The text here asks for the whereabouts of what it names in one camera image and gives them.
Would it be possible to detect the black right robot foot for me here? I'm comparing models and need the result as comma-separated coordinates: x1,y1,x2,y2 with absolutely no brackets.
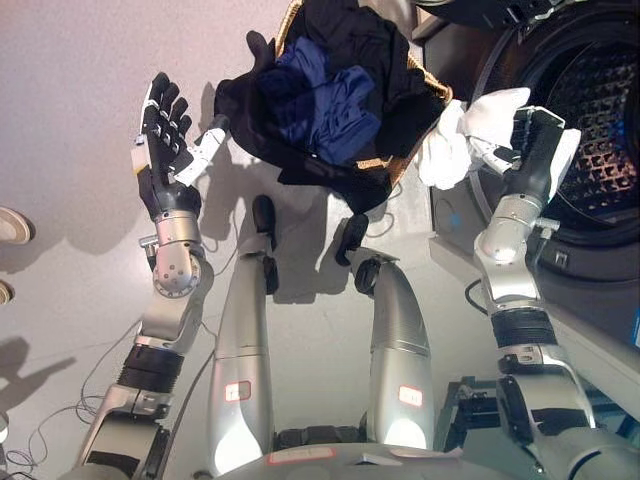
333,213,372,267

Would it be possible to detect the blue garment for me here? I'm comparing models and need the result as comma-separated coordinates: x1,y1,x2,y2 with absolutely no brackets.
256,36,380,167

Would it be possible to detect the black robot foot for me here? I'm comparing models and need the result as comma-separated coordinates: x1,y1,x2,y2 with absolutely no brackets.
333,213,372,267
251,193,280,252

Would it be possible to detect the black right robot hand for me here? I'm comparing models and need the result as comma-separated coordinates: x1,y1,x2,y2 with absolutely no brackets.
469,104,569,202

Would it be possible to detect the black garment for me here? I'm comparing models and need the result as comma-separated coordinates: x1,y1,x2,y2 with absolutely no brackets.
213,0,452,217

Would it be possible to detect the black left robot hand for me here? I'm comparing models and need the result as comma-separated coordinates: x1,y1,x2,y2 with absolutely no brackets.
131,71,232,222

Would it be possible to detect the grey robot torso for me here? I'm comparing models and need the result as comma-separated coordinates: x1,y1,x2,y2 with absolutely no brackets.
189,441,640,480

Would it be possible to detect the woven wicker laundry basket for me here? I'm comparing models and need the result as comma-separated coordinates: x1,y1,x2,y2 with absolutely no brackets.
272,0,455,192

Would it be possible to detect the silver right robot leg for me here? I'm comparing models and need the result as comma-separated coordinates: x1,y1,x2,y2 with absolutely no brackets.
351,251,437,452

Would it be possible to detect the white garment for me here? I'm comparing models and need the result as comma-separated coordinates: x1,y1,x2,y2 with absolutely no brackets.
416,86,585,202

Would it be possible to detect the silver left robot leg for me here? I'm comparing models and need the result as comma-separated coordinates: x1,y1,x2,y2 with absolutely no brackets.
206,243,282,477

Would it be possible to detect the grey front-load washing machine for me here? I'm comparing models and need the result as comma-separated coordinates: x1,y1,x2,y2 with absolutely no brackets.
409,0,640,361

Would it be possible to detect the black left robot foot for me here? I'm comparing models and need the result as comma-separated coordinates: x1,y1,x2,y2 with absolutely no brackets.
251,193,280,252

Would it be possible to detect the thin grey floor cable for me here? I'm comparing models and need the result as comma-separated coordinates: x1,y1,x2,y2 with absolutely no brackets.
0,319,181,480

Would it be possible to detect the silver robot leg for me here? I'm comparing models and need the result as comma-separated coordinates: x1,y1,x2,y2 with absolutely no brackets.
206,243,282,477
351,251,437,452

